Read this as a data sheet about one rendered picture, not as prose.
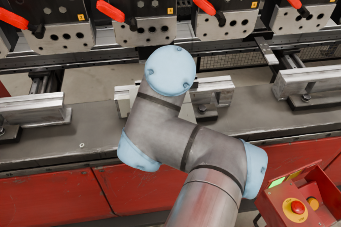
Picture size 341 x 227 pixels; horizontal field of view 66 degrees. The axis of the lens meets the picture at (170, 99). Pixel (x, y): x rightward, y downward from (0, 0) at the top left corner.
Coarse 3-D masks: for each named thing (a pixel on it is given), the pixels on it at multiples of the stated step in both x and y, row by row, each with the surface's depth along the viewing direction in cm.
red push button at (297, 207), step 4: (296, 200) 77; (292, 204) 76; (296, 204) 76; (300, 204) 76; (292, 208) 75; (296, 208) 75; (300, 208) 75; (304, 208) 75; (296, 212) 75; (300, 212) 74
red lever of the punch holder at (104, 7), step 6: (102, 0) 53; (96, 6) 53; (102, 6) 52; (108, 6) 53; (102, 12) 54; (108, 12) 54; (114, 12) 54; (120, 12) 55; (114, 18) 55; (120, 18) 55; (126, 18) 56; (132, 18) 58; (132, 24) 56; (132, 30) 57
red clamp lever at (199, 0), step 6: (198, 0) 54; (204, 0) 56; (198, 6) 56; (204, 6) 56; (210, 6) 56; (210, 12) 57; (216, 12) 58; (222, 12) 60; (222, 18) 58; (222, 24) 59
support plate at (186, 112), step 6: (132, 90) 80; (132, 96) 78; (186, 96) 78; (132, 102) 76; (186, 108) 75; (192, 108) 75; (180, 114) 74; (186, 114) 74; (192, 114) 74; (186, 120) 72; (192, 120) 72
